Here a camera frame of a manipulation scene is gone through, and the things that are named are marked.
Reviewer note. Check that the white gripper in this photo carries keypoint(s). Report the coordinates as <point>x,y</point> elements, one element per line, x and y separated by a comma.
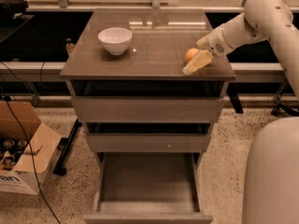
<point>215,46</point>

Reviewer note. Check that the orange fruit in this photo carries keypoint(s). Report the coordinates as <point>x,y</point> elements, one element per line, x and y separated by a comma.
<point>190,53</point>

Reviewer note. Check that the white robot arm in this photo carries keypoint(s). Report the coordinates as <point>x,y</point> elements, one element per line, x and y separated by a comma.
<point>271,189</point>

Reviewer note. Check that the grey drawer cabinet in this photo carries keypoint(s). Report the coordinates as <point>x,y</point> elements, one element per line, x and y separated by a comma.
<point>160,40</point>

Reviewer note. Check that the grey top drawer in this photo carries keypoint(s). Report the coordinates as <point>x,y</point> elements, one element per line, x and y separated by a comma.
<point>146,102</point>

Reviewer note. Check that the grey drawer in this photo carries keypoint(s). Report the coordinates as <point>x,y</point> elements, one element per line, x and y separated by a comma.
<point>148,137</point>
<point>148,188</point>
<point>146,102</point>

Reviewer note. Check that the grey middle drawer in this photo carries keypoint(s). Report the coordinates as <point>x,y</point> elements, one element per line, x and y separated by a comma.
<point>148,137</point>

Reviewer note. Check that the grey bottom drawer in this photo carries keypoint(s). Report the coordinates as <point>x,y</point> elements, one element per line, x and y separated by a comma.
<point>148,188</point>

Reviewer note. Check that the black table leg right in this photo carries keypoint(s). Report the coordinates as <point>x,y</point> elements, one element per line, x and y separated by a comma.
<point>234,99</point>

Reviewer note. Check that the black table leg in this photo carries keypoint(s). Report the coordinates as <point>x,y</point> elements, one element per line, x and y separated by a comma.
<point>64,147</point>
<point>234,99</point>

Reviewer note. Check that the white ceramic bowl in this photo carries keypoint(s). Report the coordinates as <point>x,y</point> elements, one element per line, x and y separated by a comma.
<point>115,40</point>

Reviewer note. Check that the black office chair base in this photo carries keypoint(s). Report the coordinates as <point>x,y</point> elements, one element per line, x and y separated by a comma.
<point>276,110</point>

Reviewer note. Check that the small glass bottle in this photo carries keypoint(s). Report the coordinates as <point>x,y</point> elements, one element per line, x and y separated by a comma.
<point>69,45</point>

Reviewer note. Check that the black table leg left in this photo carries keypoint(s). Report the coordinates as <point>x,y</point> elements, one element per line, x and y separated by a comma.
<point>64,147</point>

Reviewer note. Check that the black bag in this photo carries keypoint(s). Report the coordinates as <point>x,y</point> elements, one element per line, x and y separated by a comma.
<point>12,9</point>

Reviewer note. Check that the cardboard box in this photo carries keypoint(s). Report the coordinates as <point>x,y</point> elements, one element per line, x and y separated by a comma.
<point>28,147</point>

